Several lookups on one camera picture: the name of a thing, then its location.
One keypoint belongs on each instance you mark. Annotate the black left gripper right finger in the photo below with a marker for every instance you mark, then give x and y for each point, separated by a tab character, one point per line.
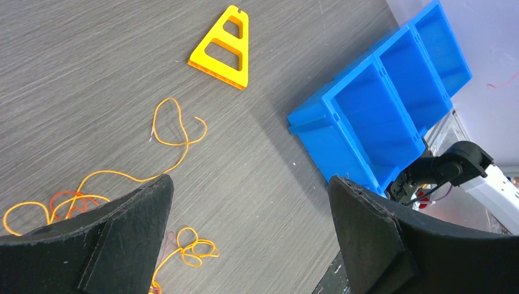
390	248

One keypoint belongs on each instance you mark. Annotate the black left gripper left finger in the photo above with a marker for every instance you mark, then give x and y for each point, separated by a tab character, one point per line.
109	249

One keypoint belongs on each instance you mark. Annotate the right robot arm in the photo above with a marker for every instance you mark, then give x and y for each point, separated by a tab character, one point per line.
461	186

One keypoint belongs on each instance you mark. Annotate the blue three-compartment bin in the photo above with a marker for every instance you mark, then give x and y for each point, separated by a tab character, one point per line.
368	123

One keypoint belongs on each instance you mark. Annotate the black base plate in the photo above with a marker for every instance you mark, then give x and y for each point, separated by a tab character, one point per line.
334	280

